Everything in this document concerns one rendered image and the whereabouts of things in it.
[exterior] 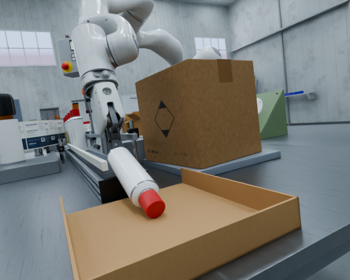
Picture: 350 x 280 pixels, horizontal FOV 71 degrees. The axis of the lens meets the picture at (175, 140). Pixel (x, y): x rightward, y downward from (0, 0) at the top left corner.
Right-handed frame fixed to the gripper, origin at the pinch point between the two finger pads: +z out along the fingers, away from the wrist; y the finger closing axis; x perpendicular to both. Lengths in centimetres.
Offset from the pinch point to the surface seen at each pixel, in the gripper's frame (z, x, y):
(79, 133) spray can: -27, 0, 62
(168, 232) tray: 17.9, 0.8, -21.3
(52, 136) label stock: -39, 11, 96
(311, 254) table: 23.8, -10.4, -32.9
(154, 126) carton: -8.5, -16.5, 13.1
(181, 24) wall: -724, -605, 749
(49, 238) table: 14.2, 15.3, -9.9
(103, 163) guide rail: 3.0, 4.0, -3.2
